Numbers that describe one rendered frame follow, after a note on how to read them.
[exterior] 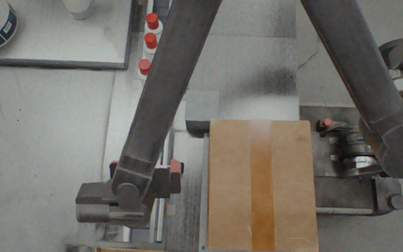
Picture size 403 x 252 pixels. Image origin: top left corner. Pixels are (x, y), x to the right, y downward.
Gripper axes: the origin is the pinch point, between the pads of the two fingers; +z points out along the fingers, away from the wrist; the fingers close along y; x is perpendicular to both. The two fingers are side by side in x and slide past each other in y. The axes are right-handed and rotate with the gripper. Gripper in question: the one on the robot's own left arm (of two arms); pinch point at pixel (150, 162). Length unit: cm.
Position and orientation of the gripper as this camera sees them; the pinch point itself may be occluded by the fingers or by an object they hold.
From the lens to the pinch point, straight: 83.0
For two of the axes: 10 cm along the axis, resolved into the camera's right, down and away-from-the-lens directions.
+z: 0.3, -3.6, 9.3
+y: -10.0, 0.0, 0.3
